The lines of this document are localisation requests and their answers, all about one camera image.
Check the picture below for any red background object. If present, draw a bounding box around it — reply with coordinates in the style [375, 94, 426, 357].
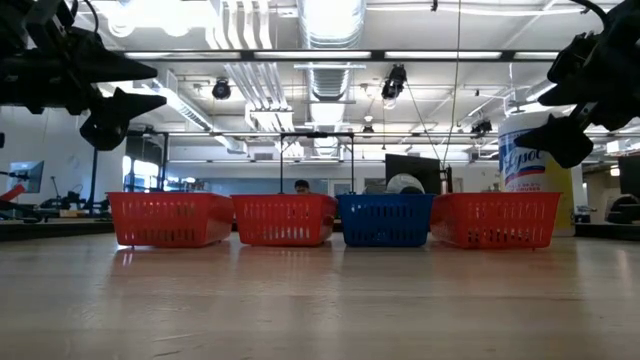
[0, 183, 26, 203]

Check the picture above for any hanging thin cable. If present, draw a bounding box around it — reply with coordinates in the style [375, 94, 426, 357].
[442, 0, 462, 169]

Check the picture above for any silver spiral ventilation duct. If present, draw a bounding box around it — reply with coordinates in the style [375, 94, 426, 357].
[297, 0, 367, 156]

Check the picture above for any red plastic basket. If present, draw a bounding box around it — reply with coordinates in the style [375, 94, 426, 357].
[230, 193, 339, 247]
[429, 191, 562, 250]
[107, 191, 235, 249]

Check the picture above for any Lysol wipes canister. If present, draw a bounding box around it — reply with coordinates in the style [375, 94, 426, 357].
[498, 110, 576, 236]

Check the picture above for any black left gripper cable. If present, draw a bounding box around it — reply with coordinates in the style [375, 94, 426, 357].
[69, 0, 102, 32]

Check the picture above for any small grey monitor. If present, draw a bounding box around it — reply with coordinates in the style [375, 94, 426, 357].
[7, 160, 45, 194]

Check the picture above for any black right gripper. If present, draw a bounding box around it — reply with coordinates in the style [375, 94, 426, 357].
[513, 32, 640, 170]

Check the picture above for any blue plastic basket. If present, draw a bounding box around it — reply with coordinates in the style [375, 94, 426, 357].
[335, 193, 436, 248]

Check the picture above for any white dome object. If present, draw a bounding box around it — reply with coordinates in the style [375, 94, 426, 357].
[385, 172, 426, 195]

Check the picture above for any black chair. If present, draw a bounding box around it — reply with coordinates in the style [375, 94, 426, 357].
[604, 194, 640, 225]

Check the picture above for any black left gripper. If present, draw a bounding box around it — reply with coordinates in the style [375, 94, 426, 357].
[0, 24, 168, 151]

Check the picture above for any black ceiling light rail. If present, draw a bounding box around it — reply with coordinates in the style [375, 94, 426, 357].
[114, 48, 561, 63]

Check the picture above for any black monitor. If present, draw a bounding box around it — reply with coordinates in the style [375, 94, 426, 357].
[618, 155, 640, 199]
[384, 153, 442, 195]

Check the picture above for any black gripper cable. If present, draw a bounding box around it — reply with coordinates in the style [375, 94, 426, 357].
[569, 0, 609, 29]
[69, 0, 102, 32]

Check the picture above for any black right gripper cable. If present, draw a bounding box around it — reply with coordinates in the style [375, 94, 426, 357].
[569, 0, 609, 29]

